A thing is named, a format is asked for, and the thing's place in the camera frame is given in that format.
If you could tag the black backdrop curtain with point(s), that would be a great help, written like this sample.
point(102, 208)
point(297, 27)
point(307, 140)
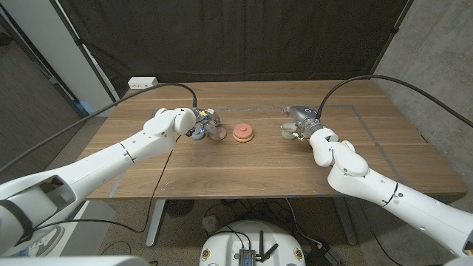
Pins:
point(236, 37)

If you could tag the white power strip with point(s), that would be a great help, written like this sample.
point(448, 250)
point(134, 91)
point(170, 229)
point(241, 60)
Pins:
point(142, 83)

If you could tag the black router with antennas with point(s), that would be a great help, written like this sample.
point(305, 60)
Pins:
point(247, 256)

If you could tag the white robot torso edge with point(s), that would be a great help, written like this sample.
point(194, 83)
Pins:
point(74, 261)

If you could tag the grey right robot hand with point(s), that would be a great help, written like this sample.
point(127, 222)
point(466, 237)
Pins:
point(305, 116)

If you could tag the grey table leg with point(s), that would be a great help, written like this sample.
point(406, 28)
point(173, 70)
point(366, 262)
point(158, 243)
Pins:
point(345, 221)

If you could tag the white foot pedal blue pads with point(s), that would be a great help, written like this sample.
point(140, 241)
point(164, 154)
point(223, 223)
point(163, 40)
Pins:
point(92, 229)

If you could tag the white table leg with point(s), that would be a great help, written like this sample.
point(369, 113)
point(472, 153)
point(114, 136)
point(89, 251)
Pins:
point(157, 225)

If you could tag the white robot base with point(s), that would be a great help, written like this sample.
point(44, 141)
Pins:
point(229, 244)

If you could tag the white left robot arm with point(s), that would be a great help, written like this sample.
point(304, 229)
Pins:
point(111, 162)

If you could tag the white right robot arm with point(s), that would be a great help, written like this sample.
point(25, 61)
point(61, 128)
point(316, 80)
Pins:
point(369, 177)

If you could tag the black power adapter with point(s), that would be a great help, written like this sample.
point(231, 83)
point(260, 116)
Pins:
point(323, 255)

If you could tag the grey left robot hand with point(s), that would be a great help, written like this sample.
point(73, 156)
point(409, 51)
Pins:
point(207, 120)

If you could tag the grey round floor object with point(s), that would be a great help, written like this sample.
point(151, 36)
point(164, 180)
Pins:
point(210, 223)

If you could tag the black backdrop stand pole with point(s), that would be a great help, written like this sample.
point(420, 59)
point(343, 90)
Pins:
point(86, 55)
point(391, 35)

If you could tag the black round floor fan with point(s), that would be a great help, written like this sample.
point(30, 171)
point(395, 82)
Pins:
point(180, 207)

